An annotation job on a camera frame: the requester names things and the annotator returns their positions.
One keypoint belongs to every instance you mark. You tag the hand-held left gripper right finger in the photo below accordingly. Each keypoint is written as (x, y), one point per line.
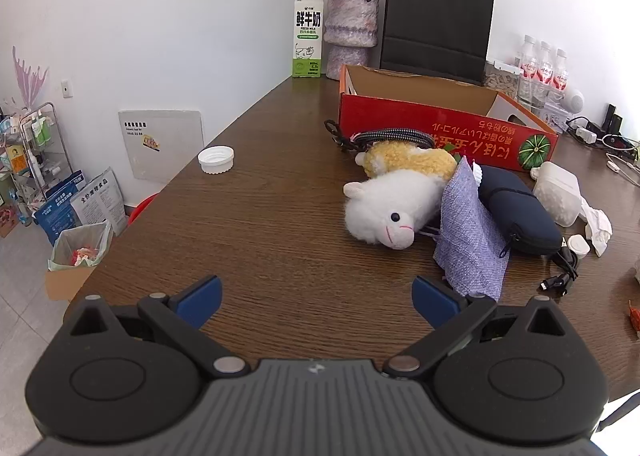
(435, 301)

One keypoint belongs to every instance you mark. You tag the small white case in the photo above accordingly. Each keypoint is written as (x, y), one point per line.
(577, 246)

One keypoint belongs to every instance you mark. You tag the white yellow alpaca plush toy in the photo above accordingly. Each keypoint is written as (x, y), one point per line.
(385, 201)

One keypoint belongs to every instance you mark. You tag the metal storage rack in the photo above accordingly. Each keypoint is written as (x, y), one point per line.
(37, 151)

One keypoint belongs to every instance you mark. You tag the white wall socket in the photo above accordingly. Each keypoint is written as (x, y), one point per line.
(66, 88)

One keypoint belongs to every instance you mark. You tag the clear seed storage container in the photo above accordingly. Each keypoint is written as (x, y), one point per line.
(500, 81)

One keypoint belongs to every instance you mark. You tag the trash bin with bag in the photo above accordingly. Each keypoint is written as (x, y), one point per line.
(80, 246)

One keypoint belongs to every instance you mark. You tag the white green milk carton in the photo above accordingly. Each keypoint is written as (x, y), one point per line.
(306, 36)

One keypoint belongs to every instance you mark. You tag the black paper bag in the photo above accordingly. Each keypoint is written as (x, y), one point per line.
(435, 16)

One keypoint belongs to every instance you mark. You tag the blue pet food bag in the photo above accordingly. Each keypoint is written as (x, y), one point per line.
(57, 216)

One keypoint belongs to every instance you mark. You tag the white tissue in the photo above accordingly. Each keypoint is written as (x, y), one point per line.
(597, 226)

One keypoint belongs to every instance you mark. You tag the blue woven cloth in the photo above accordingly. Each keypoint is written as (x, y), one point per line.
(465, 236)

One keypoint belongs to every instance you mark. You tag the white pet food bag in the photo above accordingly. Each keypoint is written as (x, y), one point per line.
(102, 201)

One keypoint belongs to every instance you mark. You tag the brown cardboard carton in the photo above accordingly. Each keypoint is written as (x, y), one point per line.
(65, 283)

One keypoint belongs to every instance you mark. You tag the black power strip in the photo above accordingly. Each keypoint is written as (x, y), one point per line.
(625, 143)

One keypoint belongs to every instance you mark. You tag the white ribbed cap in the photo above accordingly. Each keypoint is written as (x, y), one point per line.
(477, 173)

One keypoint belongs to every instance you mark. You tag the pink wall sticker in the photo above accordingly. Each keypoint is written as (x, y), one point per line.
(27, 81)

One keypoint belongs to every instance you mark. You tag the clear water bottle red label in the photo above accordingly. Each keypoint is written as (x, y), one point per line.
(545, 68)
(527, 63)
(561, 76)

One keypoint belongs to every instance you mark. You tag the purple mottled vase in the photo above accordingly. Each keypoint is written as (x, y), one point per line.
(350, 21)

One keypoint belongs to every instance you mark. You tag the red cardboard box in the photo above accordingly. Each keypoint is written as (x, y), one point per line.
(400, 116)

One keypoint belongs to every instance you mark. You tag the translucent plastic jar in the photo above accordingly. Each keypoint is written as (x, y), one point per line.
(557, 191)

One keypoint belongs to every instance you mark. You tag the white round speaker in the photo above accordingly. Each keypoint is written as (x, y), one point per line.
(575, 101)

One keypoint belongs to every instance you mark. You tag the white charger plug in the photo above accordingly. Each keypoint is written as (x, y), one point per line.
(586, 135)

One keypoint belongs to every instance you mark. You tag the navy zipper pouch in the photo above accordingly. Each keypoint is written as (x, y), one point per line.
(520, 216)

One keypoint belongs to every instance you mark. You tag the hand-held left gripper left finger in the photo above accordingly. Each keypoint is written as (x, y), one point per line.
(202, 298)

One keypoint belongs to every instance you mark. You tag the small orange object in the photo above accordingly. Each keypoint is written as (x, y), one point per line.
(635, 318)

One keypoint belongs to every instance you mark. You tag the black power adapter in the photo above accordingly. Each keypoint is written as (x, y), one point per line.
(612, 118)

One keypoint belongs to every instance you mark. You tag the red stool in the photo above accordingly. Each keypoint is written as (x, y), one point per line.
(142, 208)

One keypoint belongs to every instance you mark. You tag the white printed tin box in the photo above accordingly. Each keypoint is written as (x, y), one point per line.
(554, 112)

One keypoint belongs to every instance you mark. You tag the white scalloped jar lid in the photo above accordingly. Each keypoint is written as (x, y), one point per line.
(216, 159)

